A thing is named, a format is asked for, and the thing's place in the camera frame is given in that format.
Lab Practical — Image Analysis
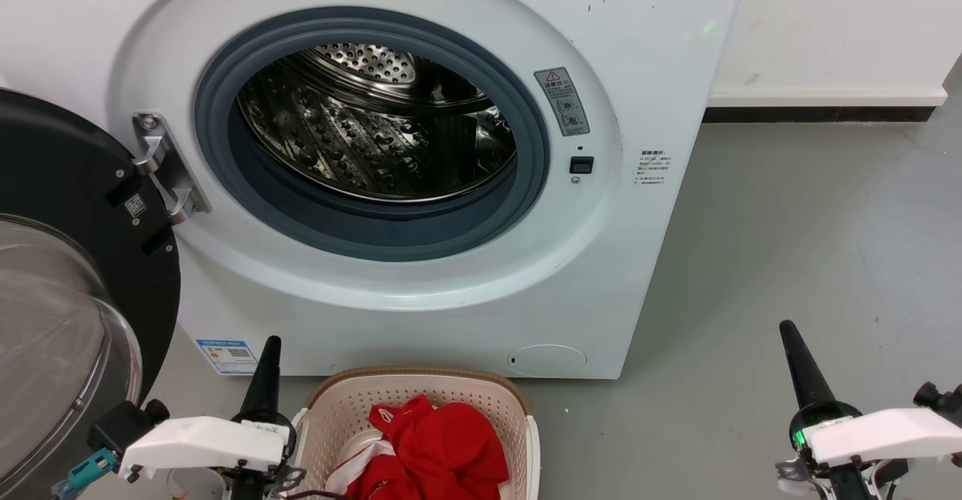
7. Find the round white filter cover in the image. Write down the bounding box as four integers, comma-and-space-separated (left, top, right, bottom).
507, 344, 588, 377

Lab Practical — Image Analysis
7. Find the grey warning sticker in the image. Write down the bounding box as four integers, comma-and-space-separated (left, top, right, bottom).
534, 67, 591, 138

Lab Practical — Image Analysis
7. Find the cream perforated laundry basket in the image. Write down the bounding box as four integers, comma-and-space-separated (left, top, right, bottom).
289, 367, 542, 500

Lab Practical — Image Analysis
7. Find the stainless steel washing machine drum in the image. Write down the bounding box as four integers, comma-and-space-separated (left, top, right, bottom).
237, 43, 519, 204

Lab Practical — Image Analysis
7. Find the black skirting strip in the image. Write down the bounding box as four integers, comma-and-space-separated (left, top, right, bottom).
703, 106, 939, 123

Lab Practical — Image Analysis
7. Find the white wall ledge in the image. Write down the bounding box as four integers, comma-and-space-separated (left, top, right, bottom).
708, 86, 948, 108

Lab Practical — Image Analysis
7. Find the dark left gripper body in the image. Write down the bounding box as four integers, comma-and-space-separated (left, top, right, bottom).
225, 410, 306, 500

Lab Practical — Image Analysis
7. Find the black round washer door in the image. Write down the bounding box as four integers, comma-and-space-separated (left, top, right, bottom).
0, 88, 182, 500

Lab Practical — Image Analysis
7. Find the teal cable connector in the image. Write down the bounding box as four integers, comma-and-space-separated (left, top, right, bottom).
53, 447, 119, 499

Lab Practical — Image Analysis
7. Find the white front-load washing machine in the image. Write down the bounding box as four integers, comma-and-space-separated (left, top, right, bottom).
0, 0, 752, 380

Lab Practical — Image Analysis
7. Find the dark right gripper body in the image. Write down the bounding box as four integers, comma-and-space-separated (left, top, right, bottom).
776, 401, 910, 500

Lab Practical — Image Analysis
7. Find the silver metal door hinge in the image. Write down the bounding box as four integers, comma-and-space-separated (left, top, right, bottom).
132, 112, 213, 224

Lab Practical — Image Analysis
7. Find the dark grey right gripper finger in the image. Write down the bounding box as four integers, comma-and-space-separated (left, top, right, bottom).
779, 320, 839, 411

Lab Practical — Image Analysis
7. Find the clear glass door bowl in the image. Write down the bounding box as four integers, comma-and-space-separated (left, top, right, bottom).
0, 214, 144, 486

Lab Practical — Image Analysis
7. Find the blue energy label sticker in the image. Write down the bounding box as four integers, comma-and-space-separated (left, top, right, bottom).
195, 338, 259, 375

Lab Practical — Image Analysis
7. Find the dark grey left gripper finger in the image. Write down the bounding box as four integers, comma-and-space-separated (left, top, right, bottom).
239, 336, 283, 420

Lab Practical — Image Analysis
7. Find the grey rubber door gasket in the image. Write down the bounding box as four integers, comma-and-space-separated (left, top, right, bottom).
194, 7, 551, 262

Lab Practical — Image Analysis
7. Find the red sports jersey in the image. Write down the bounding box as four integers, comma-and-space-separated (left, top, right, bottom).
325, 395, 510, 500

